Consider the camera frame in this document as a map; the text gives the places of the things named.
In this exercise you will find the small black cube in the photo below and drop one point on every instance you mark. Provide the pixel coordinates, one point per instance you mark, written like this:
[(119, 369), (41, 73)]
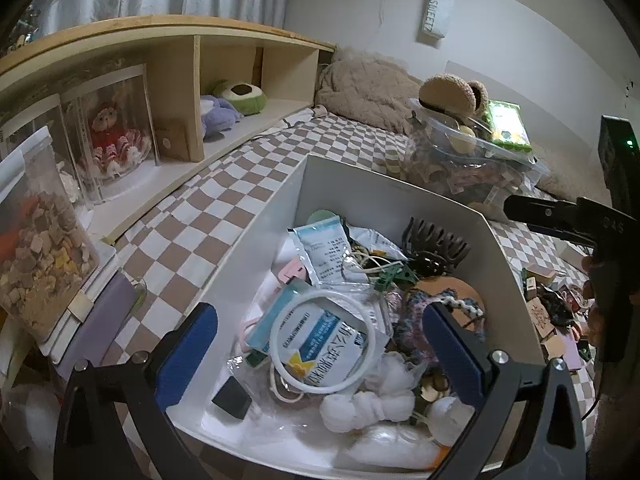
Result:
[(232, 397)]

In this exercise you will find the purple plush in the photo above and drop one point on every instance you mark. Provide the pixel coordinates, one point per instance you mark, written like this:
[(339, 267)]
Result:
[(220, 117)]

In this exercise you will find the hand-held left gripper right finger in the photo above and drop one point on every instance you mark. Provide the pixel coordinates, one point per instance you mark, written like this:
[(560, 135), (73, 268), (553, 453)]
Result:
[(450, 355)]

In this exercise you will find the checkered bed sheet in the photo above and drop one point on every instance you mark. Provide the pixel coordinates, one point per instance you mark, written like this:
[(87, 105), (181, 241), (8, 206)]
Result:
[(240, 180)]

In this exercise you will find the avocado plush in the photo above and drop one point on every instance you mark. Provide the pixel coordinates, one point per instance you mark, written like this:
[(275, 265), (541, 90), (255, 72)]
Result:
[(240, 97)]

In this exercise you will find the wooden bedside shelf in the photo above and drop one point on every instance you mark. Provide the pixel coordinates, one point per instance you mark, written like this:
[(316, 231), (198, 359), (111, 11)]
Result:
[(225, 60)]

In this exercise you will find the small wooden box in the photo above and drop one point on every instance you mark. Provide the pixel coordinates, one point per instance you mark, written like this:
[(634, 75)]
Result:
[(540, 274)]

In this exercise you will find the small wooden square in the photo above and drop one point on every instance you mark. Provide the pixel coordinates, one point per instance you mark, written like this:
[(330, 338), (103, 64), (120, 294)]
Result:
[(556, 347)]

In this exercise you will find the dark cutout wooden ornament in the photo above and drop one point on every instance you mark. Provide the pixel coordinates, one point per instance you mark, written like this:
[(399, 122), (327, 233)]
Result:
[(560, 305)]

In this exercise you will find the silver sachet packet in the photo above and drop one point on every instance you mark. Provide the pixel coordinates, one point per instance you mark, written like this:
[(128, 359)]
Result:
[(320, 250)]

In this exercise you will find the white plastic bag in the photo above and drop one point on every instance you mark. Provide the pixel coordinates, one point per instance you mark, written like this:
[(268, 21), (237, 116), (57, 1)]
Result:
[(30, 420)]

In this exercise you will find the clear plastic storage bin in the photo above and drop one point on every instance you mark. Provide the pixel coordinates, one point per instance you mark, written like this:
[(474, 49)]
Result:
[(450, 175)]

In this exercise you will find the round cork coaster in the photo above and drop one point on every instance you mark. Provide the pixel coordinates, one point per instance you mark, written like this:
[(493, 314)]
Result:
[(440, 290)]

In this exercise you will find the pink plastic item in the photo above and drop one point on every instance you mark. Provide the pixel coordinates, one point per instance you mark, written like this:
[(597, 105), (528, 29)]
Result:
[(292, 272)]

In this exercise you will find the beige duvet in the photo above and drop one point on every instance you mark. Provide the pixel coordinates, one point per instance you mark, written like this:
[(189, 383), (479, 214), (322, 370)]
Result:
[(365, 90)]

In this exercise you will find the yellow ball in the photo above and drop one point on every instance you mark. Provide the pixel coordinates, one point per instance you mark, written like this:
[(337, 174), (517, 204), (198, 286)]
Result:
[(463, 141)]

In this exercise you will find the crumpled silver packet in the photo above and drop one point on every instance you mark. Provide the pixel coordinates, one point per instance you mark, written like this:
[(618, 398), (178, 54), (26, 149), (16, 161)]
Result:
[(375, 242)]

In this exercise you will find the person's right forearm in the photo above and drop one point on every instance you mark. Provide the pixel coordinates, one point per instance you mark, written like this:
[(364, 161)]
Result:
[(620, 440)]

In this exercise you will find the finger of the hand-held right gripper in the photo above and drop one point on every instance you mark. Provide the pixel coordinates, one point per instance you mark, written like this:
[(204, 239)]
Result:
[(540, 209), (560, 232)]

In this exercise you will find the white storage box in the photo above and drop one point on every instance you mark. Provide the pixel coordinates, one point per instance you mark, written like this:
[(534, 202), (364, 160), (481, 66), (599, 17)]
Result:
[(320, 185)]

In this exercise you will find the person's right hand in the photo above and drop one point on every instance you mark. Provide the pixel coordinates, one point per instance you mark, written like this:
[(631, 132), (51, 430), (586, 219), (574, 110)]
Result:
[(595, 305)]

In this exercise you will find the carved wooden block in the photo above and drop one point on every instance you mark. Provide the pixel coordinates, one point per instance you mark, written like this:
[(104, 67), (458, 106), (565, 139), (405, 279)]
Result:
[(542, 316)]

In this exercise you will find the clear bag of dried snacks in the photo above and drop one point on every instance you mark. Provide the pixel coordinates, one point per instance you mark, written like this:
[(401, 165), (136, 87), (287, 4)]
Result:
[(45, 240)]

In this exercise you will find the doll in clear case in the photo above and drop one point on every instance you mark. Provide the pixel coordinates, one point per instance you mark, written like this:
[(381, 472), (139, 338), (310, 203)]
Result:
[(117, 135)]

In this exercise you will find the beige teddy plush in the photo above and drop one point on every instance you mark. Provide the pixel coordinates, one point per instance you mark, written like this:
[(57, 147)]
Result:
[(445, 92)]

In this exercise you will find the brown hair claw clip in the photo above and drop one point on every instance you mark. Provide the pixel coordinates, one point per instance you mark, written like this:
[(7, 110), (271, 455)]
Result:
[(435, 245)]

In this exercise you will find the mint round lid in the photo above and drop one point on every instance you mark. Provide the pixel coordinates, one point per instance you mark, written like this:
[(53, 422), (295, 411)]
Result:
[(320, 217)]

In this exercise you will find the purple box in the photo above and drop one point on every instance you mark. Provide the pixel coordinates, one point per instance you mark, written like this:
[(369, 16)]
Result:
[(100, 320)]

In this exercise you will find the white hanging paper bag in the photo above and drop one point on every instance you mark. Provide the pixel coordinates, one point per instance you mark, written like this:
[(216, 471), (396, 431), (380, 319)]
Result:
[(439, 15)]

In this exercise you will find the brown card box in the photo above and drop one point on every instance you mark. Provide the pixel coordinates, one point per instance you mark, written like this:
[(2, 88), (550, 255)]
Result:
[(172, 140)]

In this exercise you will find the green snack packet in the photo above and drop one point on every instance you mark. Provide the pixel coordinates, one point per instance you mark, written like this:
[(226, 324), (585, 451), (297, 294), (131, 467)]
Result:
[(507, 125)]

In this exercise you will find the purple knitted scrunchie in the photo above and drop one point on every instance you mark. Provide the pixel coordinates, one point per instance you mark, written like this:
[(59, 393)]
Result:
[(415, 320)]

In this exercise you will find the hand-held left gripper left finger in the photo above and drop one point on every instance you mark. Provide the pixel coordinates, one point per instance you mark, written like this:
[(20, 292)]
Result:
[(187, 350)]

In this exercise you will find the purple notepad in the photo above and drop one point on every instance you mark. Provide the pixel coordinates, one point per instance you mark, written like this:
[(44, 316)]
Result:
[(574, 355)]

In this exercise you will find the blue white packet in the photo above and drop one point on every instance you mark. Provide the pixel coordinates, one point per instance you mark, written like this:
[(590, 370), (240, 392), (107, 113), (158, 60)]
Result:
[(320, 345)]

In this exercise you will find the bag of cotton balls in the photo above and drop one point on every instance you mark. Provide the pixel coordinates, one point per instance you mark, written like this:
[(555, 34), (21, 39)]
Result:
[(360, 405)]

